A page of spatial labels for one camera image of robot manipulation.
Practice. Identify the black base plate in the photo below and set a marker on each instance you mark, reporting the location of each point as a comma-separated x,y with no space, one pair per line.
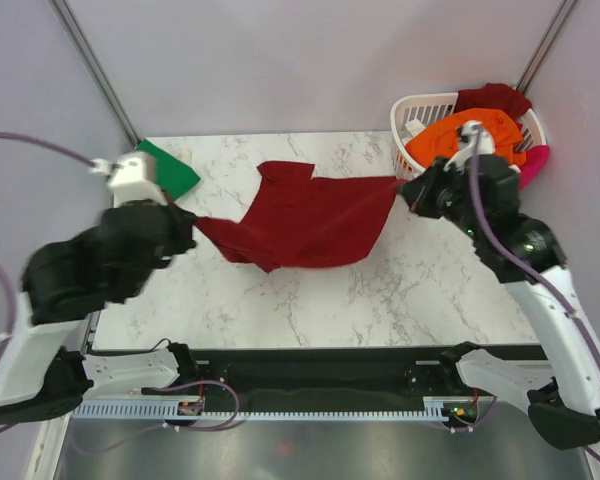
322,379

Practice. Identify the aluminium frame post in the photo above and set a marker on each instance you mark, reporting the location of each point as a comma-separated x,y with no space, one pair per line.
79,39
552,33

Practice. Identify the dark red shirt in basket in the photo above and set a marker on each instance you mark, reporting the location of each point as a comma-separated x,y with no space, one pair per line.
497,96

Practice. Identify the dark red t shirt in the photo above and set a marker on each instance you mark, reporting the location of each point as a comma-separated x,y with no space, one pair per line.
297,220

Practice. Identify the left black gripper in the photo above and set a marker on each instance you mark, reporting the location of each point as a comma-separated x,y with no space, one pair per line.
184,225

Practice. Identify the orange t shirt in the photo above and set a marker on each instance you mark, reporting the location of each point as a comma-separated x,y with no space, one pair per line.
440,138

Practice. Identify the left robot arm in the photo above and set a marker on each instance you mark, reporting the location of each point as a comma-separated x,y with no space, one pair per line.
65,282

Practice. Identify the left aluminium frame post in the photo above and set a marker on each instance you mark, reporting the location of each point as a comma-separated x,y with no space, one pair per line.
79,39

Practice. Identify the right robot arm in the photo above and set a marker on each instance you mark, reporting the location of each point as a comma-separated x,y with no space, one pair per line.
482,200

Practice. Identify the pink garment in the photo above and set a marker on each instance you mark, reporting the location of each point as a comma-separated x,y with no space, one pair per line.
536,158

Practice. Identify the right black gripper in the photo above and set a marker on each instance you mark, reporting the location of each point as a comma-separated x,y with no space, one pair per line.
419,191

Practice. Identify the right aluminium frame post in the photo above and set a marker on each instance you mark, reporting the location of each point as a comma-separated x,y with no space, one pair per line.
552,33

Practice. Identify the folded green t shirt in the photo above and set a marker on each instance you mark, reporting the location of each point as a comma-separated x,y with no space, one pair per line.
170,173

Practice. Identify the white slotted cable duct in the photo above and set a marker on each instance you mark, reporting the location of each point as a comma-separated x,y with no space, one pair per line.
432,409

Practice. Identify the white laundry basket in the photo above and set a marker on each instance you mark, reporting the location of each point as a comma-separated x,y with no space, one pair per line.
414,113

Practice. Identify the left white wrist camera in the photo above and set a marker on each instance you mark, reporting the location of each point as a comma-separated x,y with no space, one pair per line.
130,178

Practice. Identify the folded white cloth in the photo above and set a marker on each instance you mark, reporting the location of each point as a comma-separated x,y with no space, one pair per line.
184,155

